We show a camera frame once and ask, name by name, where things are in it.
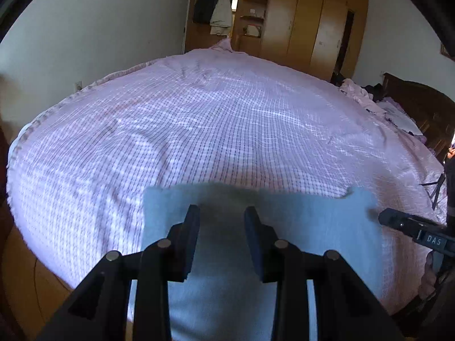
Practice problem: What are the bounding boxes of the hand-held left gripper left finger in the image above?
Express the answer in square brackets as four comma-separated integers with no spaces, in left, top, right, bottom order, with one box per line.
[36,204,200,341]

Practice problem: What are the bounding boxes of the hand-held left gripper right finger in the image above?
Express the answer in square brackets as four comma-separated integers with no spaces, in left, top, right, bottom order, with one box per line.
[245,206,406,341]

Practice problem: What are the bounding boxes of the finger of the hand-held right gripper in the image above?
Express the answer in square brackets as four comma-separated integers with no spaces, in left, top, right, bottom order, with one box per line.
[378,208,417,237]

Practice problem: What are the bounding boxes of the light blue pants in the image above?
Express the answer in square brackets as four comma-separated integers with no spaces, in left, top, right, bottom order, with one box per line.
[133,182,386,341]

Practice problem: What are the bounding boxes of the small black stand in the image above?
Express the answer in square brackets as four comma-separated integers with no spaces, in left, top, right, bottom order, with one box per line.
[419,174,446,210]

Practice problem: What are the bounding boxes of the white paper sheet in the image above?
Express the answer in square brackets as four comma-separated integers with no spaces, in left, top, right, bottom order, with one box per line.
[386,108,423,136]

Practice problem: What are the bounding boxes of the bed with pink checked bedspread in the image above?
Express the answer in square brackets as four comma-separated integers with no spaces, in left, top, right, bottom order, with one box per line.
[6,39,448,313]

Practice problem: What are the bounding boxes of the dark wooden headboard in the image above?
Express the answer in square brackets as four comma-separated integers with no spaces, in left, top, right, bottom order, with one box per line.
[382,73,455,164]

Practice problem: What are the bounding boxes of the crumpled pink cloth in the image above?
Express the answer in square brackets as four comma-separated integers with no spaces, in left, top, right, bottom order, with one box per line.
[338,78,386,114]

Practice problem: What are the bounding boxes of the wooden wardrobe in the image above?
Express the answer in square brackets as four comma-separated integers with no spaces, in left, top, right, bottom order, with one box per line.
[185,0,370,82]

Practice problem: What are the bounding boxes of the beige hanging coat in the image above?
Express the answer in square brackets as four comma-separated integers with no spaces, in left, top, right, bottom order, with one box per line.
[210,0,234,37]

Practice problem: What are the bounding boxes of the dark hanging jacket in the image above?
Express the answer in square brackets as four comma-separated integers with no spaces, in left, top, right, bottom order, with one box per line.
[193,0,219,25]

